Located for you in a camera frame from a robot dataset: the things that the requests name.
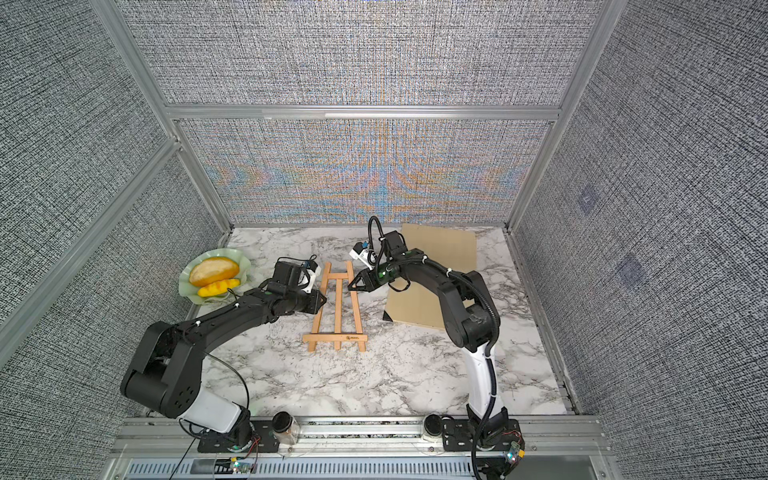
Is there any small wooden easel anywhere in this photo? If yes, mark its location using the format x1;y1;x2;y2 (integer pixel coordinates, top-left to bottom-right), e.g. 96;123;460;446
302;261;368;352

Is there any light plywood board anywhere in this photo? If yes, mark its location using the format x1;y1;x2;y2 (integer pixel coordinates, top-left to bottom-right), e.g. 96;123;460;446
385;224;477;331

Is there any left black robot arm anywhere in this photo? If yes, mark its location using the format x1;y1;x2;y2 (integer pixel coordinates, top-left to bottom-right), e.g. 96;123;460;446
120;257;326;434

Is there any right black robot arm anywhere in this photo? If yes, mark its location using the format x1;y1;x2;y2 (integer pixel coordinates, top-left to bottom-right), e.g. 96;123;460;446
348;216;508;450

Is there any yellow corn cob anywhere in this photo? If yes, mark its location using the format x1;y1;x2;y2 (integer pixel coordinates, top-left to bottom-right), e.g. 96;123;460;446
197;278;240;298

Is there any brown bread roll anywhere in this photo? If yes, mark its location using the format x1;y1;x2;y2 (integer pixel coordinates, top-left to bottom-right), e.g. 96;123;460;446
189;257;240;288

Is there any left black lens cap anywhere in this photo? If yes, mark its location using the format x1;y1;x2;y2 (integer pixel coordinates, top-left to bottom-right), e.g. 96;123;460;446
271;411;301;445

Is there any black lens cap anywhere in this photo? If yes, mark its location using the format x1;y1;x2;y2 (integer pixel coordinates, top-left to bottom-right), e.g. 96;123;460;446
271;411;301;445
421;413;443;443

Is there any green glass plate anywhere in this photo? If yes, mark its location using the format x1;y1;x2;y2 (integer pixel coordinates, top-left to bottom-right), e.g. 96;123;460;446
178;248;251;305

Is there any right black lens cap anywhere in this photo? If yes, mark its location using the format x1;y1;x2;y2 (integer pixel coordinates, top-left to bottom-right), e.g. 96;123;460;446
421;413;443;443

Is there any left small circuit board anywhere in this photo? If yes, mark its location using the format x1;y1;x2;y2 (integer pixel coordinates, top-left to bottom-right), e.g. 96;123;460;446
213;458;253;475

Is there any small circuit board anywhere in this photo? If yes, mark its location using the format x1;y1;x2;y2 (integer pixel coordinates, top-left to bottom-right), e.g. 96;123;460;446
213;458;253;475
505;442;525;465

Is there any right small circuit board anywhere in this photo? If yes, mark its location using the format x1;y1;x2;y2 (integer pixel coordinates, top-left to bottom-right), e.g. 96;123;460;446
505;442;525;465

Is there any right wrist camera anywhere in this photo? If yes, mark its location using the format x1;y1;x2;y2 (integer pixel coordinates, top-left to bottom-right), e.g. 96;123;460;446
349;241;376;270

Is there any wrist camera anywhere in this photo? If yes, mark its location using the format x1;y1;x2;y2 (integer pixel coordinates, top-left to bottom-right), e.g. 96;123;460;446
298;255;319;293
349;241;376;270

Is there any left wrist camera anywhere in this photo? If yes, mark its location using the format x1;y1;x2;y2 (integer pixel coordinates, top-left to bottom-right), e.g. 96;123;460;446
298;255;319;293

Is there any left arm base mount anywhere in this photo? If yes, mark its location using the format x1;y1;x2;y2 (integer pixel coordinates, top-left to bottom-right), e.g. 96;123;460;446
197;417;279;455

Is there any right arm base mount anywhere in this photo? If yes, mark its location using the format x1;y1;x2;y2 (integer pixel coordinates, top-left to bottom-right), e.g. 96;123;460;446
441;407;525;452

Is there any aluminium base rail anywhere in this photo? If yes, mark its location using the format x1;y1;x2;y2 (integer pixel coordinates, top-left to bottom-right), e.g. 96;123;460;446
100;415;622;479

